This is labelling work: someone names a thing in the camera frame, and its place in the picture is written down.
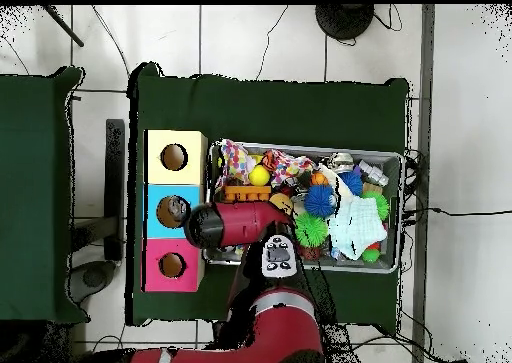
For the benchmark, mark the orange block toy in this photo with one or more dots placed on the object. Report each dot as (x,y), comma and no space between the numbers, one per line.
(246,194)

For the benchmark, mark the black upright stand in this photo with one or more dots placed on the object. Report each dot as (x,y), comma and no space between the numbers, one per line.
(114,159)

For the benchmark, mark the black round stand base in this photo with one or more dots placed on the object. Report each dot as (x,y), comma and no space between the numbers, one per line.
(344,21)

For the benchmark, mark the wooden three-hole box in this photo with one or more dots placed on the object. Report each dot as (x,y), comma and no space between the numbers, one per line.
(194,167)

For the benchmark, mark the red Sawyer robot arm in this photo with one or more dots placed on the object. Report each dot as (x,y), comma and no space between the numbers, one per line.
(248,223)

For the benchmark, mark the black tripod leg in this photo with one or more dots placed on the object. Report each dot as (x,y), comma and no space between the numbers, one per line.
(64,26)

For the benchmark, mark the green spiky ball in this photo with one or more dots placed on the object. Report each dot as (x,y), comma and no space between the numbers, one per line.
(380,203)
(310,230)

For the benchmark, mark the crushed cream can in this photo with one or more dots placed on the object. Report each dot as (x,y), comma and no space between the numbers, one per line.
(340,161)

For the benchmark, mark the polka dot cloth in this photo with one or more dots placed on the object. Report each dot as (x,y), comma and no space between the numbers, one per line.
(292,165)
(236,161)

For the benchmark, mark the dark green table cloth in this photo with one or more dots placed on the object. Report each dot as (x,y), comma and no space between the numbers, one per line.
(32,139)
(260,107)

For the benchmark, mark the blue spiky ball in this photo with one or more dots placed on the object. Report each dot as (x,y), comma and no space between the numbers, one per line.
(319,201)
(352,182)

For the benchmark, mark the yellow ball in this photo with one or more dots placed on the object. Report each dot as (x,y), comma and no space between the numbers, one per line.
(259,175)

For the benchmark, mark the grey oval floor object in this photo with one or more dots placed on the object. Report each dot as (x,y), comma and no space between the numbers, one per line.
(94,278)

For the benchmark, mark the mint green muslin cloth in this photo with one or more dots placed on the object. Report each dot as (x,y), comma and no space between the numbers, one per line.
(356,223)

